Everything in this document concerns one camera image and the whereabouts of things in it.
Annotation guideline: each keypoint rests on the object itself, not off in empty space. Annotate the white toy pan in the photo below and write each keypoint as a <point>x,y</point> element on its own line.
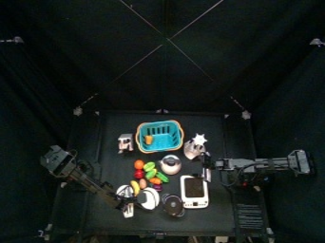
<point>120,189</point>

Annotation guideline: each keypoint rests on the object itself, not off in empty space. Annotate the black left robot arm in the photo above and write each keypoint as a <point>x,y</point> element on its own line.
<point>89,183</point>

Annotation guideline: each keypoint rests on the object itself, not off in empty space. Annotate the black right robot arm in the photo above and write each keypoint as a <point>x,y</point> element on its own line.
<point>271,163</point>

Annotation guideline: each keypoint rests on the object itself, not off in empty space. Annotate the yellow toy banana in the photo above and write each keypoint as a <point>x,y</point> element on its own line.
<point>136,187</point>

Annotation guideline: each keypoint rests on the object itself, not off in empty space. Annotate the white toy appliance dark window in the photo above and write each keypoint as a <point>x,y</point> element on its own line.
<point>195,191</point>

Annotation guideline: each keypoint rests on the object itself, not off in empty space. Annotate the white toy bowl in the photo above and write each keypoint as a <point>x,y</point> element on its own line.
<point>152,199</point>

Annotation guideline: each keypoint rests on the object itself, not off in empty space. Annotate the tan toy egg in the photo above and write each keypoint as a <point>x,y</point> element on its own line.
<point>144,183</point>

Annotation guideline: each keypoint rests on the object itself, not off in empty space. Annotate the purple toy vegetable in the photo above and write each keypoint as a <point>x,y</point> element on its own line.
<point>159,187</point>

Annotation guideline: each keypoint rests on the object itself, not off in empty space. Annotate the white toy kitchen appliance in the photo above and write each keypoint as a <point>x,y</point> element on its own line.
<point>195,148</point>

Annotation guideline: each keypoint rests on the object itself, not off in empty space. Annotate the red toy tomato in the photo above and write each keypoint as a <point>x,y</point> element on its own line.
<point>139,174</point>

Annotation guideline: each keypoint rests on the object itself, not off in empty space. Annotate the orange toy carrot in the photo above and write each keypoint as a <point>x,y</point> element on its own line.
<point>156,181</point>

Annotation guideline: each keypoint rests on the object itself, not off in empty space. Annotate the green toy pepper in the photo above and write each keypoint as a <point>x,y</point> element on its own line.
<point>163,177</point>

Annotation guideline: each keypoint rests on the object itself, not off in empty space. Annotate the light green toy vegetable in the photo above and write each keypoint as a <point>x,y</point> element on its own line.
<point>149,166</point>
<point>151,174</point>

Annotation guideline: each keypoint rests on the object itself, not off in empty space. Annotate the black pot lid grey knob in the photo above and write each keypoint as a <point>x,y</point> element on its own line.
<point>173,204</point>

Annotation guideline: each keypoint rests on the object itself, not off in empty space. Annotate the orange toy fruit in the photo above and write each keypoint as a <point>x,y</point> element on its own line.
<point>140,164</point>

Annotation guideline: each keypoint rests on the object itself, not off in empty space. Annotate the teal basket orange rim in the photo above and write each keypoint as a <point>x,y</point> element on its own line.
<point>169,144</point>

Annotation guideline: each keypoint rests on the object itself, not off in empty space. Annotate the orange toy in basket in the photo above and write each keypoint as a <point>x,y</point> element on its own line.
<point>149,139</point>

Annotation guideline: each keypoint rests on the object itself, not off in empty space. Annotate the white toy knife block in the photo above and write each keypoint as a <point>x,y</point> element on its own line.
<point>126,143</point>

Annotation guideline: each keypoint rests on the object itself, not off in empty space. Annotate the silver frame corner bracket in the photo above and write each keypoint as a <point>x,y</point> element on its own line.
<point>316,41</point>
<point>15,40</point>
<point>78,110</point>
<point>246,114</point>

